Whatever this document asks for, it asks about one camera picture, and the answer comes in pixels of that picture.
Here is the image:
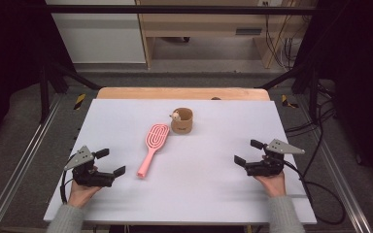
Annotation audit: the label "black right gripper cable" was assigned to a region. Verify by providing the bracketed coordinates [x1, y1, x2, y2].
[283, 159, 347, 226]

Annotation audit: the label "aluminium floor rail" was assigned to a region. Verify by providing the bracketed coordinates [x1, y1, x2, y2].
[294, 96, 373, 233]
[0, 96, 63, 233]

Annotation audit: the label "light wooden desk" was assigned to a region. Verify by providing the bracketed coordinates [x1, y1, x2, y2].
[135, 0, 319, 70]

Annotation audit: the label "black curtain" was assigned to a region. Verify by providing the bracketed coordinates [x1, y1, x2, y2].
[292, 0, 373, 190]
[0, 0, 77, 154]

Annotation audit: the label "white table board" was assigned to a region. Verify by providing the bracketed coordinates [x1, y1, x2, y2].
[43, 98, 318, 226]

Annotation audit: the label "black floor cables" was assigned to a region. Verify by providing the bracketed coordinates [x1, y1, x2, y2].
[285, 81, 338, 179]

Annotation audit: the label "brown cup with animal figure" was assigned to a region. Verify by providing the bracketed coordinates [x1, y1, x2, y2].
[169, 107, 194, 134]

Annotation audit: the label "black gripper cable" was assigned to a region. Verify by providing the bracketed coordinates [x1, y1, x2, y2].
[59, 154, 76, 206]
[283, 159, 347, 226]

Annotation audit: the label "black frame strut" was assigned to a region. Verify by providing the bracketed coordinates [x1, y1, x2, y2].
[38, 60, 103, 124]
[254, 61, 322, 124]

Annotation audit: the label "black horizontal frame bar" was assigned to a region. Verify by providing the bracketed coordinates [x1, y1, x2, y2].
[45, 4, 325, 16]

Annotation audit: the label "person's right hand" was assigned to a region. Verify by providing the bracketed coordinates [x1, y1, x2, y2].
[254, 154, 287, 198]

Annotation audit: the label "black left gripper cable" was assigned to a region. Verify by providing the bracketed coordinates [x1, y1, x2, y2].
[59, 154, 76, 206]

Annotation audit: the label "pink hairbrush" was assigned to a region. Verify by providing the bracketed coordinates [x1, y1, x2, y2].
[137, 123, 171, 179]

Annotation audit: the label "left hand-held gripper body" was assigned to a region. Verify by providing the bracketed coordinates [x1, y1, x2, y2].
[63, 145, 115, 188]

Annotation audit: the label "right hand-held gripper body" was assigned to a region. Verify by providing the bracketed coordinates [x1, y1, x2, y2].
[244, 139, 306, 178]

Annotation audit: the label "wooden table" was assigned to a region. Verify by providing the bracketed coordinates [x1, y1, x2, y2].
[96, 86, 271, 101]

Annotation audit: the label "person's left hand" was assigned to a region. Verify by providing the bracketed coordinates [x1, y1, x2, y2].
[67, 166, 103, 209]

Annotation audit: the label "white cabinet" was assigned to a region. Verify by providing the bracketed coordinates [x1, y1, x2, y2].
[45, 0, 147, 65]

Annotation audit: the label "bundle of hanging cables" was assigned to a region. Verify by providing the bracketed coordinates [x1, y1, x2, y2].
[262, 1, 303, 71]

